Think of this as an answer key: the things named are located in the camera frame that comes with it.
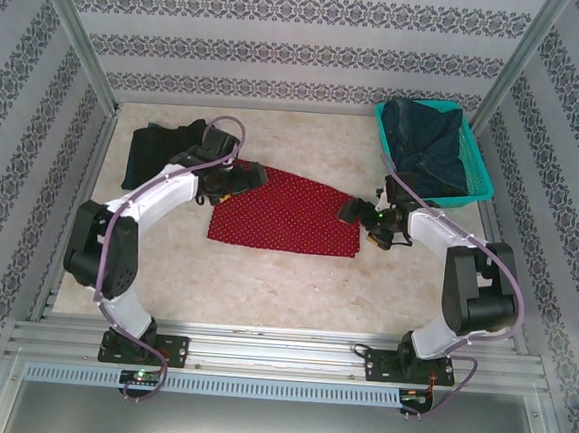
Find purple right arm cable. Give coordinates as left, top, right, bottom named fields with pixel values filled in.
left=359, top=151, right=535, bottom=427

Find aluminium mounting rail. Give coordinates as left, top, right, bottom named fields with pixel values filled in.
left=5, top=304, right=554, bottom=401

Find grey slotted cable duct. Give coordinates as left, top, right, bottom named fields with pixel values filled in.
left=23, top=358, right=402, bottom=411

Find right circuit board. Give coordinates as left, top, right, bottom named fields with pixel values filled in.
left=401, top=388, right=435, bottom=407

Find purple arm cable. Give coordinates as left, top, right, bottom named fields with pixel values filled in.
left=85, top=106, right=252, bottom=408
left=359, top=151, right=535, bottom=427

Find teal plastic basket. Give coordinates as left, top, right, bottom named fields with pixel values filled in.
left=367, top=95, right=501, bottom=213

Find dark denim skirt with pockets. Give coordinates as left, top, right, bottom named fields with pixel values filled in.
left=375, top=96, right=476, bottom=201

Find aluminium frame post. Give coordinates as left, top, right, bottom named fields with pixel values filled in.
left=15, top=0, right=131, bottom=117
left=467, top=0, right=574, bottom=144

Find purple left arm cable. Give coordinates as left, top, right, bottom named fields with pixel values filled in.
left=85, top=106, right=252, bottom=408

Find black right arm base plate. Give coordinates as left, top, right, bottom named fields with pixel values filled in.
left=362, top=346, right=458, bottom=390

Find circuit board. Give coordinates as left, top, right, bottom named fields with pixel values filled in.
left=401, top=388, right=435, bottom=407
left=119, top=369, right=161, bottom=387

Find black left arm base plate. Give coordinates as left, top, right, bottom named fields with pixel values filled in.
left=97, top=329, right=191, bottom=370

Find aluminium side rail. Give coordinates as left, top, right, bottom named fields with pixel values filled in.
left=29, top=101, right=122, bottom=327
left=454, top=134, right=546, bottom=357

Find left circuit board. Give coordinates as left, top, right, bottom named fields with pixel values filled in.
left=119, top=369, right=161, bottom=387

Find red dotted skirt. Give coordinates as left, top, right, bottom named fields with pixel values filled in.
left=205, top=155, right=369, bottom=260

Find black skirt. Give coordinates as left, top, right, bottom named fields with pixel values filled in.
left=120, top=112, right=208, bottom=196

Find steel sheet panel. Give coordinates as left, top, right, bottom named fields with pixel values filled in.
left=0, top=376, right=568, bottom=433

